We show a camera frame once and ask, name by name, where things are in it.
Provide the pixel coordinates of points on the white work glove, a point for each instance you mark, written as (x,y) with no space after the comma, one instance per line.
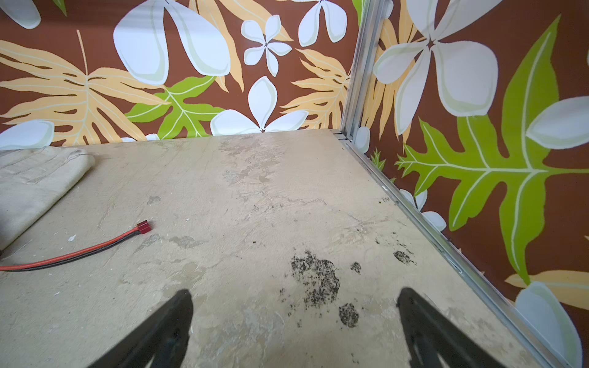
(32,181)

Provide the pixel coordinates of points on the aluminium frame post right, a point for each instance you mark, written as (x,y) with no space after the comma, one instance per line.
(374,13)

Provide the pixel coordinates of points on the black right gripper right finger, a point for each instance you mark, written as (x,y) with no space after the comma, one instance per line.
(432,339)

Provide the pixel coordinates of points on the aluminium frame rail right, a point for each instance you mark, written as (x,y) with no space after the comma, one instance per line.
(505,312)

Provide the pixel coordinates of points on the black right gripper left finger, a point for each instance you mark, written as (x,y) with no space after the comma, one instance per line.
(160,341)

